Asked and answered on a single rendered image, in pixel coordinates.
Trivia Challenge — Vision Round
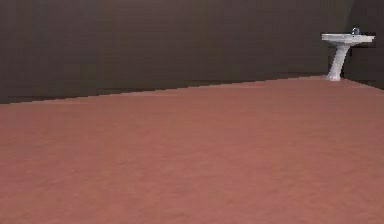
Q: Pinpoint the white pedestal sink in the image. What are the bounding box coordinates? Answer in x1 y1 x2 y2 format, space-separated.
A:
320 32 376 82

